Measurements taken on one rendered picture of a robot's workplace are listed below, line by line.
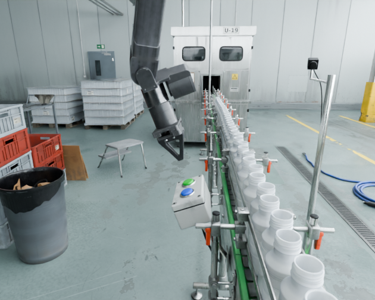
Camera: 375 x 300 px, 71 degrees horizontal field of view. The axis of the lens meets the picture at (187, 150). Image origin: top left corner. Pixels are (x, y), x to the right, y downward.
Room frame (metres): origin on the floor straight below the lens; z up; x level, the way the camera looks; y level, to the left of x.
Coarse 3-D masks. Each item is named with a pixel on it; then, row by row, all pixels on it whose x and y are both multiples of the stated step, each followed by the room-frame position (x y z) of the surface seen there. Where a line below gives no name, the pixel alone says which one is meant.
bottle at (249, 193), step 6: (252, 174) 0.59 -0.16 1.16; (258, 174) 0.59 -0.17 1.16; (264, 174) 0.58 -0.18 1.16; (252, 180) 0.56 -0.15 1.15; (258, 180) 0.56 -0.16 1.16; (264, 180) 0.57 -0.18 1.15; (252, 186) 0.56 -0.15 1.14; (246, 192) 0.57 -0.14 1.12; (252, 192) 0.56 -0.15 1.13; (246, 198) 0.56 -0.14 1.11; (252, 198) 0.55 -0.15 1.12; (246, 204) 0.56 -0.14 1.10; (246, 222) 0.56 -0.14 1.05; (246, 228) 0.55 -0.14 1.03; (246, 234) 0.55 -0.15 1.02
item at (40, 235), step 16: (16, 176) 1.91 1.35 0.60; (32, 176) 1.99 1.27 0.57; (48, 176) 2.01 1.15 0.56; (64, 176) 1.87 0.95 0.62; (0, 192) 1.62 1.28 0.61; (16, 192) 1.58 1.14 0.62; (32, 192) 1.62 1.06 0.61; (48, 192) 1.69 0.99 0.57; (64, 192) 1.87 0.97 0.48; (16, 208) 1.60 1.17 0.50; (32, 208) 1.62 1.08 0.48; (48, 208) 1.68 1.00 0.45; (64, 208) 1.83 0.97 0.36; (16, 224) 1.61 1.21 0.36; (32, 224) 1.62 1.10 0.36; (48, 224) 1.68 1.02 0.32; (64, 224) 1.81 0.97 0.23; (16, 240) 1.64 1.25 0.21; (32, 240) 1.62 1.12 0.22; (48, 240) 1.67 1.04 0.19; (64, 240) 1.79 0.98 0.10; (32, 256) 1.63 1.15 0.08; (48, 256) 1.66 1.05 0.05
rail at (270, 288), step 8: (216, 120) 1.93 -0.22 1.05; (224, 136) 1.16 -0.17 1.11; (232, 160) 0.83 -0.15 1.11; (232, 184) 0.79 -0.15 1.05; (240, 192) 0.59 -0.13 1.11; (248, 216) 0.48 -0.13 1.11; (256, 240) 0.40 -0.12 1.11; (248, 248) 0.46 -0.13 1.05; (256, 248) 0.39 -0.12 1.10; (248, 256) 0.45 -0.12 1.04; (264, 264) 0.34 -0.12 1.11; (264, 272) 0.32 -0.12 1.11; (256, 280) 0.38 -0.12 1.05; (256, 288) 0.36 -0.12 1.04; (272, 288) 0.29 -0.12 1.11; (272, 296) 0.28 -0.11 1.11
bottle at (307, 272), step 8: (296, 256) 0.29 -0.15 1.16; (304, 256) 0.29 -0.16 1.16; (312, 256) 0.29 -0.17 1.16; (296, 264) 0.28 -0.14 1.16; (304, 264) 0.29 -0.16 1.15; (312, 264) 0.29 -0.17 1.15; (320, 264) 0.28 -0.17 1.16; (296, 272) 0.27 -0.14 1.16; (304, 272) 0.26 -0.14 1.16; (312, 272) 0.29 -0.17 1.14; (320, 272) 0.26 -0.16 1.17; (288, 280) 0.29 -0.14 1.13; (296, 280) 0.27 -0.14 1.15; (304, 280) 0.26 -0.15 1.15; (312, 280) 0.26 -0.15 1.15; (320, 280) 0.26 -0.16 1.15; (280, 288) 0.28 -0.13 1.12; (288, 288) 0.28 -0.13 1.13; (296, 288) 0.27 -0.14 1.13; (304, 288) 0.26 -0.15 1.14; (312, 288) 0.26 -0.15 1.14; (320, 288) 0.26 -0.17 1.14; (280, 296) 0.28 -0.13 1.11; (288, 296) 0.27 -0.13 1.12; (296, 296) 0.26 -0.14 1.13; (304, 296) 0.26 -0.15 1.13
